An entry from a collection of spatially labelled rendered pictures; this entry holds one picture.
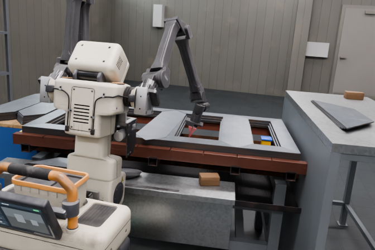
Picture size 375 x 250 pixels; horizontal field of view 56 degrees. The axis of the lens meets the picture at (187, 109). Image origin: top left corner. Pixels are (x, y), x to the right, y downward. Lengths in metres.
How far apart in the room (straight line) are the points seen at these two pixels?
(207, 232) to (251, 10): 7.10
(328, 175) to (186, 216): 0.81
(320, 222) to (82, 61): 1.22
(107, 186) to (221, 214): 0.69
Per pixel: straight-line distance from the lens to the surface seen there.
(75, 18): 1.75
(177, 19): 1.76
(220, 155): 1.89
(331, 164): 1.59
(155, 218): 2.05
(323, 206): 1.66
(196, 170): 2.38
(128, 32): 9.42
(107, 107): 1.41
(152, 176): 1.93
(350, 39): 8.71
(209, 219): 2.00
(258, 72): 8.68
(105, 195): 1.59
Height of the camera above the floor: 1.47
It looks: 13 degrees down
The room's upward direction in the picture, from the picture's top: 4 degrees clockwise
